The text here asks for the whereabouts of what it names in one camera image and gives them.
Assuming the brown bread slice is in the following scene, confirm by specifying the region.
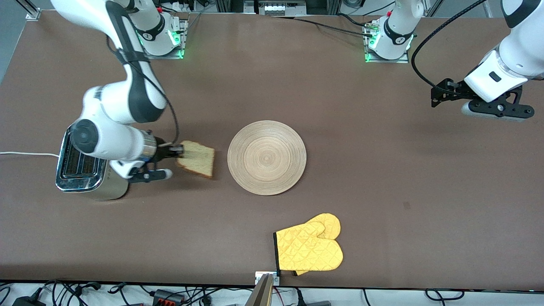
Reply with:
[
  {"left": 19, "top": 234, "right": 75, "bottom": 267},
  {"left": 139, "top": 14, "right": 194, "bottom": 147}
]
[{"left": 176, "top": 141, "right": 215, "bottom": 179}]

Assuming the round wooden plate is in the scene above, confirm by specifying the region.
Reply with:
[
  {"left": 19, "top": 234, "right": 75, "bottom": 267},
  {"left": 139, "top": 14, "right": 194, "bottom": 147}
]
[{"left": 227, "top": 120, "right": 307, "bottom": 196}]

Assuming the silver two-slot toaster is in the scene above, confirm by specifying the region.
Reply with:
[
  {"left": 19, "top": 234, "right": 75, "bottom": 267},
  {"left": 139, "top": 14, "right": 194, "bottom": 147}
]
[{"left": 55, "top": 125, "right": 133, "bottom": 201}]

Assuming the black connector with orange tabs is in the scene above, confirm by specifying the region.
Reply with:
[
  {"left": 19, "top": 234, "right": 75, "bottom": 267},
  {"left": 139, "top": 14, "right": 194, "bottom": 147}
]
[{"left": 152, "top": 289, "right": 186, "bottom": 305}]

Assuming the yellow quilted oven mitt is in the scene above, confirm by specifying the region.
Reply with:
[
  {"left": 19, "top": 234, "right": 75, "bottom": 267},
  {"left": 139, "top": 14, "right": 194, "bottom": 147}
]
[
  {"left": 293, "top": 213, "right": 341, "bottom": 277},
  {"left": 273, "top": 221, "right": 344, "bottom": 272}
]

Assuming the white power strip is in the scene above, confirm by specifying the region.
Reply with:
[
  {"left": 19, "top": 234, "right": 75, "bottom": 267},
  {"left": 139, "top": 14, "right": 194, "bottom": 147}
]
[{"left": 257, "top": 0, "right": 307, "bottom": 16}]

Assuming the black power adapter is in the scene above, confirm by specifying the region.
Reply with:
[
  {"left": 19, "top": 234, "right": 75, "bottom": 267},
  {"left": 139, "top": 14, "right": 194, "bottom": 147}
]
[{"left": 12, "top": 295, "right": 46, "bottom": 306}]

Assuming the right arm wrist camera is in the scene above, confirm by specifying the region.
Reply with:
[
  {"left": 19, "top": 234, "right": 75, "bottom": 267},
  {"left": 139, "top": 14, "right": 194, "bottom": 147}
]
[{"left": 111, "top": 161, "right": 173, "bottom": 184}]

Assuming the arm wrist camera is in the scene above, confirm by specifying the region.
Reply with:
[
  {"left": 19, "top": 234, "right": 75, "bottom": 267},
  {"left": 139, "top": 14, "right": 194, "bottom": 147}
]
[
  {"left": 111, "top": 161, "right": 173, "bottom": 184},
  {"left": 461, "top": 85, "right": 535, "bottom": 123}
]

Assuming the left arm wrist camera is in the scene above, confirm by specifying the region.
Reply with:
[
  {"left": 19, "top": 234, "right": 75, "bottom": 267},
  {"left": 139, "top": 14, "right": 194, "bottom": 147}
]
[{"left": 461, "top": 85, "right": 535, "bottom": 123}]

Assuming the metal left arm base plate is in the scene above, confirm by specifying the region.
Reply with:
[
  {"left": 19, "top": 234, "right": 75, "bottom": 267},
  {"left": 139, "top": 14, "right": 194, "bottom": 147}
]
[{"left": 365, "top": 21, "right": 411, "bottom": 64}]

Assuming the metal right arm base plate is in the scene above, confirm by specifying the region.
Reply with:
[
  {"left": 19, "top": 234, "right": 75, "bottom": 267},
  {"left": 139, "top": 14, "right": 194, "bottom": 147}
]
[{"left": 140, "top": 17, "right": 188, "bottom": 60}]

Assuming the thick black table cable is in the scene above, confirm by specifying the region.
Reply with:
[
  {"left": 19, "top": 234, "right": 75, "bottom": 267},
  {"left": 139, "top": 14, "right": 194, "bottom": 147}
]
[{"left": 337, "top": 13, "right": 368, "bottom": 27}]

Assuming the white toaster power cord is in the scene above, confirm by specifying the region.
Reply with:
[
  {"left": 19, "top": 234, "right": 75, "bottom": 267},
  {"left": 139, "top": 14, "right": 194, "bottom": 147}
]
[{"left": 0, "top": 151, "right": 60, "bottom": 158}]

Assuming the thin black table cable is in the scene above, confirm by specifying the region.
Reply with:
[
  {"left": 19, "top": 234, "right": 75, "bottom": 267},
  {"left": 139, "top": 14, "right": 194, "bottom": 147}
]
[{"left": 293, "top": 18, "right": 372, "bottom": 37}]

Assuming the small metal edge bracket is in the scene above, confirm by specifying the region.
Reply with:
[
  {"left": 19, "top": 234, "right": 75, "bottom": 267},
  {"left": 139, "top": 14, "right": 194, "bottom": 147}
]
[{"left": 255, "top": 271, "right": 280, "bottom": 286}]

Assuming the beige camera post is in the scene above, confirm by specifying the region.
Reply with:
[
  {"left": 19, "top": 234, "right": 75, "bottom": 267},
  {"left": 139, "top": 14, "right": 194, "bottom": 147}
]
[{"left": 246, "top": 274, "right": 274, "bottom": 306}]

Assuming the black looped floor cable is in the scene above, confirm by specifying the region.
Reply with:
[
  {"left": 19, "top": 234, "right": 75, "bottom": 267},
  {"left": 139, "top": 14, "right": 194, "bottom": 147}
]
[{"left": 425, "top": 289, "right": 465, "bottom": 302}]

